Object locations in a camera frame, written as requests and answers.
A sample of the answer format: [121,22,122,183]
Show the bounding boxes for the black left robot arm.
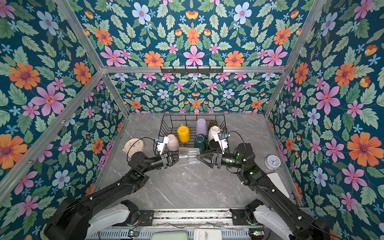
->
[44,152,179,240]

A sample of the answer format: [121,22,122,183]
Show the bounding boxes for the black mug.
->
[208,139,220,150]

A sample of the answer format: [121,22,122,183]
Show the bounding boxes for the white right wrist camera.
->
[214,134,229,154]

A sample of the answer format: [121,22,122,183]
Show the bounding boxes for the black hook rail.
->
[160,67,224,74]

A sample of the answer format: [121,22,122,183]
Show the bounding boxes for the white round clock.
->
[264,155,282,171]

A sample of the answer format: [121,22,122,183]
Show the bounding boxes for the green device at front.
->
[150,231,189,240]

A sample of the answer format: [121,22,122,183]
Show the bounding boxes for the pink round clock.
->
[123,138,145,159]

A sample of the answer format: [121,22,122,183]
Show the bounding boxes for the white device at front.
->
[194,229,223,240]

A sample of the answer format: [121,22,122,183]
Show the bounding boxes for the yellow mug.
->
[177,124,191,143]

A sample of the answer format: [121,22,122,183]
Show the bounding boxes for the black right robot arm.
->
[197,143,331,240]

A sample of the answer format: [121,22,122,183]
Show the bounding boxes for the green mug white inside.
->
[194,135,207,152]

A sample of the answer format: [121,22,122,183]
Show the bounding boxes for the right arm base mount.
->
[229,199,264,226]

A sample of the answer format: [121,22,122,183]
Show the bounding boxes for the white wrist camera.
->
[214,134,229,154]
[155,137,169,155]

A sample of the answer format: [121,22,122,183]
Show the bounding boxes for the white faceted mug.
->
[208,126,221,141]

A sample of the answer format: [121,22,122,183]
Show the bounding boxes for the black wire dish rack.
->
[157,114,229,151]

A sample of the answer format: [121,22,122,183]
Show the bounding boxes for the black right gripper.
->
[199,148,246,172]

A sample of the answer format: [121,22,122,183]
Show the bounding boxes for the clear glass cup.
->
[178,147,200,165]

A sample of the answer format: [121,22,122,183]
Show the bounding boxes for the lavender plastic cup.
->
[196,119,208,137]

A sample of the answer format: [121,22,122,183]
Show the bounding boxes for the cream mug pink handle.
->
[167,134,180,152]

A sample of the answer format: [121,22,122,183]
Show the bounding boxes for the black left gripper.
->
[140,150,185,175]

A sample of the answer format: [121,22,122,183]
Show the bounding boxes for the brown textured cup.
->
[208,120,218,130]

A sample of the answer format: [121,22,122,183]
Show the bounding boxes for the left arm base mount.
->
[113,200,155,227]

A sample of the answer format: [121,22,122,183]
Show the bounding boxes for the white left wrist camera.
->
[155,137,169,155]

